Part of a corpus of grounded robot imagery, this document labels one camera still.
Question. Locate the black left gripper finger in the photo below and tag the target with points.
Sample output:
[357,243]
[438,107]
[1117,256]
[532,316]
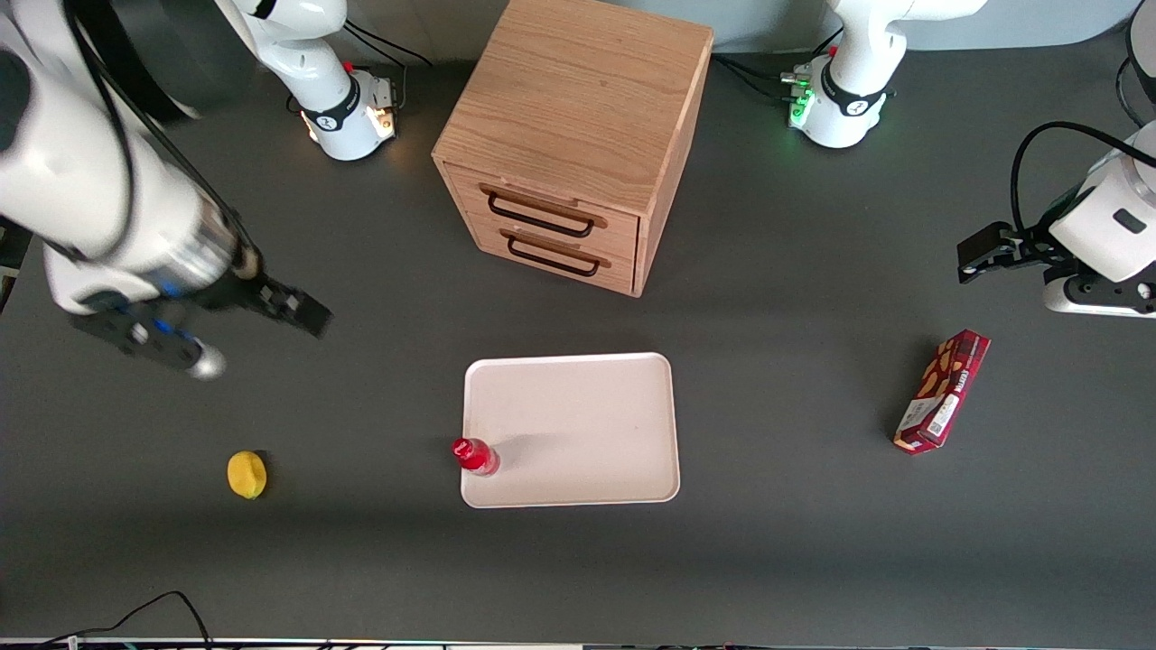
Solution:
[989,248]

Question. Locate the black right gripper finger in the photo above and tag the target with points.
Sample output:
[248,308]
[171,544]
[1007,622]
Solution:
[289,305]

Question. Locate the red-capped coke bottle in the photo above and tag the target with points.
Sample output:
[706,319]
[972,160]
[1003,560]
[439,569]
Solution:
[471,454]

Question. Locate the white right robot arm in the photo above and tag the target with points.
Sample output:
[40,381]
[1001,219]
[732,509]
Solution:
[72,162]

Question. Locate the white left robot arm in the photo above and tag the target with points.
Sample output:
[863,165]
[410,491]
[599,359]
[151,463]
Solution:
[849,81]

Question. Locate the white rectangular plastic tray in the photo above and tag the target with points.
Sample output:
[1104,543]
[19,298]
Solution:
[578,424]

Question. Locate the red shortbread cookie box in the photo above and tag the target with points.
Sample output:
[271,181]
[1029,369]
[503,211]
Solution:
[944,388]

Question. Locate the yellow lemon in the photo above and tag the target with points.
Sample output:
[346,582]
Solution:
[247,475]

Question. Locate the wooden two-drawer cabinet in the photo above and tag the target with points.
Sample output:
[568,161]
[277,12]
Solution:
[578,90]

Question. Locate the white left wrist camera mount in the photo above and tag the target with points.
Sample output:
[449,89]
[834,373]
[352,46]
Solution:
[1093,293]

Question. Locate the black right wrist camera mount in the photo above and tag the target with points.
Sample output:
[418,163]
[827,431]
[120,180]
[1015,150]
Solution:
[153,338]

